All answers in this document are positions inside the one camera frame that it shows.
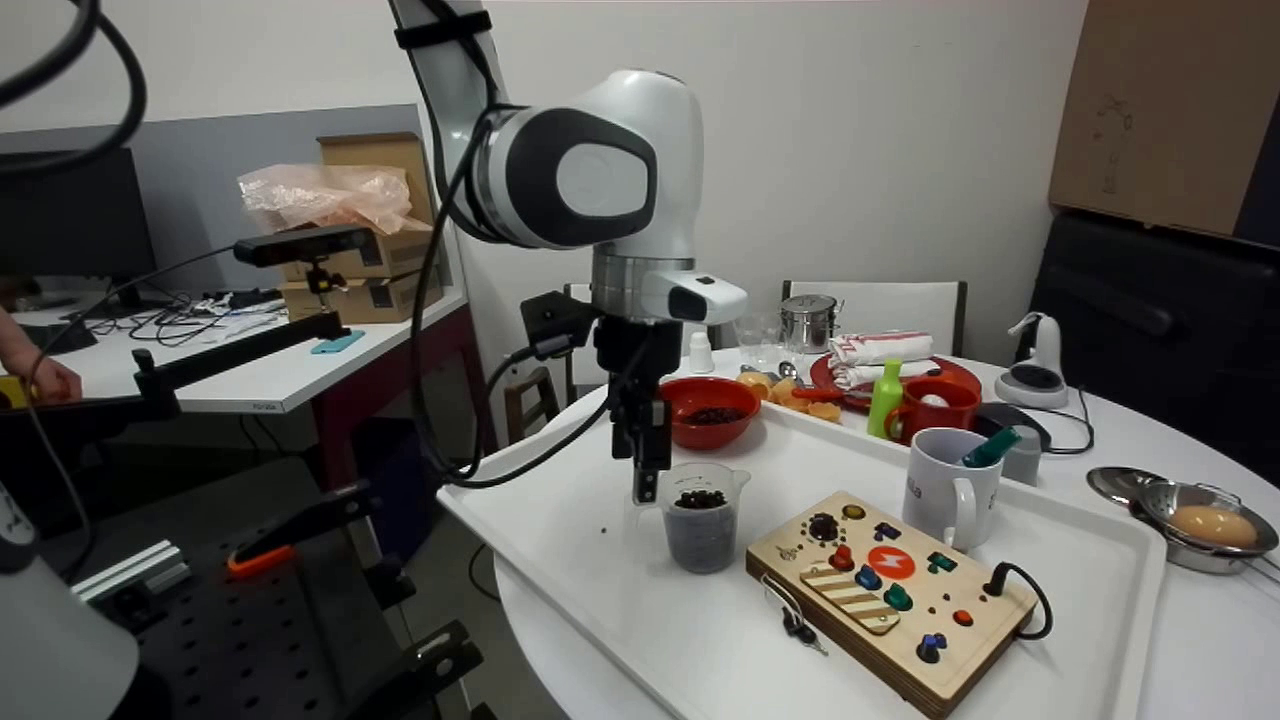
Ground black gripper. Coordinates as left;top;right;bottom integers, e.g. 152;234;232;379
591;311;683;506

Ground person's forearm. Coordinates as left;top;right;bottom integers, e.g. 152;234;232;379
0;308;44;389

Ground red bowl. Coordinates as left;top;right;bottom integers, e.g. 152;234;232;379
658;370;767;454

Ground person's hand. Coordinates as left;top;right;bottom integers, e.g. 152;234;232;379
20;352;89;410

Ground white plastic tray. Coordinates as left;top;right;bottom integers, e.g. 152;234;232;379
432;377;1174;720

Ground orange toy food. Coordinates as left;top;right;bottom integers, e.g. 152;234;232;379
777;379;847;428

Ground clear glass jar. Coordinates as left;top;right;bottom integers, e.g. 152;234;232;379
777;292;844;355

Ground green squeeze bottle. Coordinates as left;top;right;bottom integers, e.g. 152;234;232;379
866;355;909;442

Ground wooden busy board toy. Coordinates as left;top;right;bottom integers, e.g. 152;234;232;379
739;489;1040;720

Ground white Mila mug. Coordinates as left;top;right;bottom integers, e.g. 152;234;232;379
900;425;1007;551

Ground red cup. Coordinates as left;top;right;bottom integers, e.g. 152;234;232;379
900;377;990;447

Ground small cardboard box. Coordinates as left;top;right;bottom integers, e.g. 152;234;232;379
276;132;454;328

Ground black and orange clamp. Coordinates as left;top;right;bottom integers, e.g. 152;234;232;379
221;474;383;584

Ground green marker pen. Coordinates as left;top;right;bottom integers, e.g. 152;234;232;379
966;425;1026;473

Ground small grey cup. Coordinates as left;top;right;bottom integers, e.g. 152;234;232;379
967;400;1047;489

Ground white desk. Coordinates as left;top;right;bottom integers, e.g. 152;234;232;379
0;283;471;419

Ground pink plastic bag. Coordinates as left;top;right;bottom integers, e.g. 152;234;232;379
237;160;415;241

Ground white round desk device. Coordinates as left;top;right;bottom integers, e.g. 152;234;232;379
991;308;1072;410

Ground black perforated workbench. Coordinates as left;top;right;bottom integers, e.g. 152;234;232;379
74;450;496;720

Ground metal strainer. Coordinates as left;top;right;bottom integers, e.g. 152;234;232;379
1084;458;1280;579

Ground black cabinet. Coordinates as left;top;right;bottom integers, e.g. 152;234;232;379
1030;204;1280;490

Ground beige egg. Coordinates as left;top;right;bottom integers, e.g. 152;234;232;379
1165;498;1266;551

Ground black monitor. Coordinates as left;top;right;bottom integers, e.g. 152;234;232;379
0;144;159;292

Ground white rounded cover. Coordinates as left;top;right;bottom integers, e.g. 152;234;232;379
0;482;145;720

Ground large cardboard box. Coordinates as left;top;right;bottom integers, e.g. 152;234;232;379
1047;0;1280;243

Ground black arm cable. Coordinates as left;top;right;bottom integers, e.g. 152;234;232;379
406;99;632;490

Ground black stereo camera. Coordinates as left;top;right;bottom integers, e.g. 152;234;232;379
232;222;381;272

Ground black camera mount beam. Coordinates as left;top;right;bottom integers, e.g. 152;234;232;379
132;308;351;419

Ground black board cable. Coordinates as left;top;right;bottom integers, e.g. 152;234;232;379
981;556;1057;644

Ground black device cable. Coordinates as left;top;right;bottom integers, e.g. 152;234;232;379
1026;382;1099;454

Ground aluminium rail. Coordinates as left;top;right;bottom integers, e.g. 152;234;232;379
74;537;191;602

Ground thick black overhead cables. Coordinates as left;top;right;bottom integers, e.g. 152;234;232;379
0;0;152;180

